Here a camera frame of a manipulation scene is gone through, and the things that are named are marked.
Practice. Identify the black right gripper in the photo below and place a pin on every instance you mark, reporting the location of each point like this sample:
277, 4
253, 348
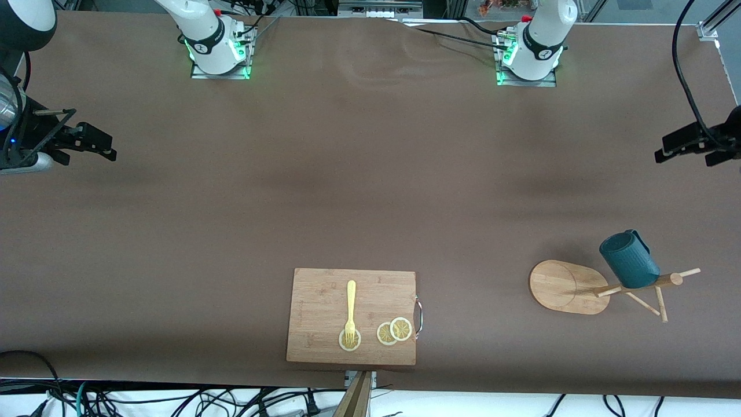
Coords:
36, 132

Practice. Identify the bamboo cutting board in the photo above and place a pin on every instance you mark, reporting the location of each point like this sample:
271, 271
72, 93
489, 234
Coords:
324, 313

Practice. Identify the lemon slice under fork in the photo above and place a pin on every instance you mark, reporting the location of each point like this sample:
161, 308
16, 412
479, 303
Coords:
343, 345

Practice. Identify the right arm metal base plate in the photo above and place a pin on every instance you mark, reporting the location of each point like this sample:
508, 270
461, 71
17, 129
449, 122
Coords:
200, 74

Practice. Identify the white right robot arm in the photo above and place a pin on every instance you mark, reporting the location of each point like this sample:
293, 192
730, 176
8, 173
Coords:
202, 35

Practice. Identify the black power plug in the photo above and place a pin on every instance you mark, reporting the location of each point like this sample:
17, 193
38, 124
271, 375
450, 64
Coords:
312, 405

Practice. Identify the wooden mug rack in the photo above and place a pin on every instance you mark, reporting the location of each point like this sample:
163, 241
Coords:
564, 286

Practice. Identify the yellow plastic fork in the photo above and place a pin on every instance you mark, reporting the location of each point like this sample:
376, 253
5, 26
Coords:
351, 301

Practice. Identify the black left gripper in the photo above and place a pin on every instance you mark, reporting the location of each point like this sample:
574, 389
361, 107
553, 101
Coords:
725, 138

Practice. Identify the aluminium frame profile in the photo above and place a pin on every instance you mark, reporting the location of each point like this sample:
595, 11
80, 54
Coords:
712, 23

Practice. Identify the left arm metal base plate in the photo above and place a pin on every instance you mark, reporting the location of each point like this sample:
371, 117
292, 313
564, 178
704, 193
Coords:
547, 83

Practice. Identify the wooden beam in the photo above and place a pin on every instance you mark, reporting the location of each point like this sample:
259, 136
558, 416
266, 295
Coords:
354, 399

